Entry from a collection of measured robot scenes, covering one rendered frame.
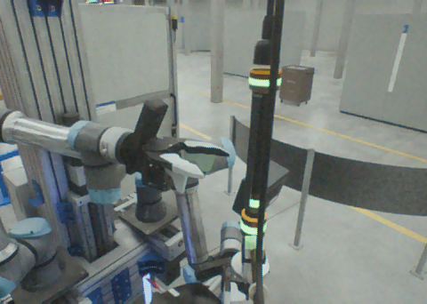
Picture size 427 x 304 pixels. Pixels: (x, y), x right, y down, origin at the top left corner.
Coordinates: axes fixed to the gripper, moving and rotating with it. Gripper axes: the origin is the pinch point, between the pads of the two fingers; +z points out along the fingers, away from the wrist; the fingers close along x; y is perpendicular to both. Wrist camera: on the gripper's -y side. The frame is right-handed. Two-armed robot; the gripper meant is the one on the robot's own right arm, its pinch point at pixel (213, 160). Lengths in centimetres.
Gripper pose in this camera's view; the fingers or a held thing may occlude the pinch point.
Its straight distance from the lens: 49.7
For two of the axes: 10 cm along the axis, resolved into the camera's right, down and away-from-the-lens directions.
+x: -5.0, 3.6, -7.9
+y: 0.0, 9.1, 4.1
